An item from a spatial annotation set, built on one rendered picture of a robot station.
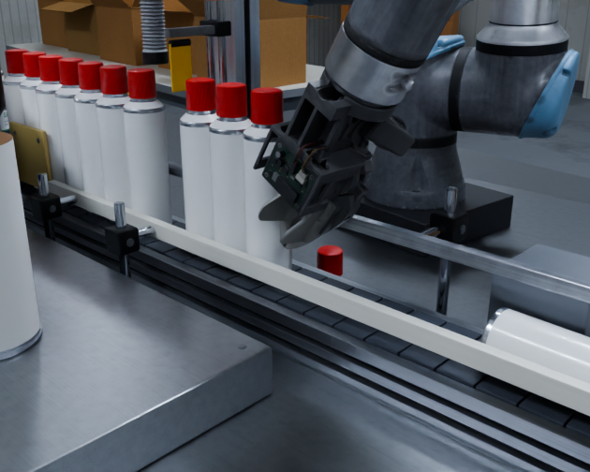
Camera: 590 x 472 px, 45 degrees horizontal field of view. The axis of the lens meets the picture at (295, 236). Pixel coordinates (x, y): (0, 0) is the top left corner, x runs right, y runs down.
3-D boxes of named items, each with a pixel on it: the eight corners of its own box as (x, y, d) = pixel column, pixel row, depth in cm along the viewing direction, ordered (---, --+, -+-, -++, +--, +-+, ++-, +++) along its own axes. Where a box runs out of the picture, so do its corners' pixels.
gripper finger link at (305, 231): (254, 258, 73) (286, 193, 67) (293, 243, 77) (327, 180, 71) (272, 279, 72) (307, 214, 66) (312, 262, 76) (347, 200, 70)
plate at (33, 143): (15, 180, 109) (7, 122, 106) (21, 178, 110) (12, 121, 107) (49, 193, 103) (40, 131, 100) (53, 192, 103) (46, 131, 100)
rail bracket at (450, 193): (396, 348, 74) (405, 198, 68) (435, 324, 79) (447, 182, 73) (422, 360, 72) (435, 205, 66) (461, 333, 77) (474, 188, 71)
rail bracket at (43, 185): (36, 258, 97) (25, 173, 93) (78, 245, 101) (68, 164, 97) (49, 264, 95) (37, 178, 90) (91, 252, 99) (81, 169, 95)
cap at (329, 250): (331, 265, 95) (332, 242, 93) (347, 273, 92) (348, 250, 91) (311, 271, 93) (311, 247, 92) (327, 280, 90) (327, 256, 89)
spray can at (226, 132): (205, 261, 83) (196, 84, 76) (235, 249, 87) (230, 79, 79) (237, 273, 80) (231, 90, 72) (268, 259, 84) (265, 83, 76)
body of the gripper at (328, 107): (248, 170, 67) (294, 65, 60) (309, 154, 73) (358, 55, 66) (299, 225, 64) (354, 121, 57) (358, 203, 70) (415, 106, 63)
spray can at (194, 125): (178, 249, 87) (167, 79, 79) (211, 238, 90) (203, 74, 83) (204, 260, 83) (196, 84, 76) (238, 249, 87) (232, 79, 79)
